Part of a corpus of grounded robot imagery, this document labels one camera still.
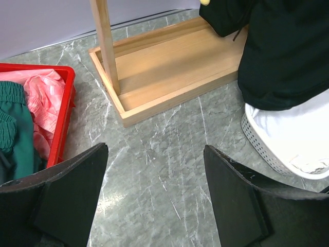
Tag pink garment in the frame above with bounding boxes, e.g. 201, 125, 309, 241
1, 69, 65, 160

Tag black shorts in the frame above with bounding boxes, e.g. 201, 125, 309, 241
199, 1, 328, 111

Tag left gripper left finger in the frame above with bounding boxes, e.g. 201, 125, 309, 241
1, 143, 108, 246

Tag wooden clothes rack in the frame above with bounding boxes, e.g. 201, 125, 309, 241
89, 1, 247, 127

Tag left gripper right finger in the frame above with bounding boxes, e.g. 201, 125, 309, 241
204, 145, 328, 246

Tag teal green shorts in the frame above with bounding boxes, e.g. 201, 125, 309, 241
1, 81, 46, 184

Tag white laundry basket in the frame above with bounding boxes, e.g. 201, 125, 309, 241
241, 91, 328, 180

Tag red plastic tray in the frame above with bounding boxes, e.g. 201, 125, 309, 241
1, 63, 76, 168

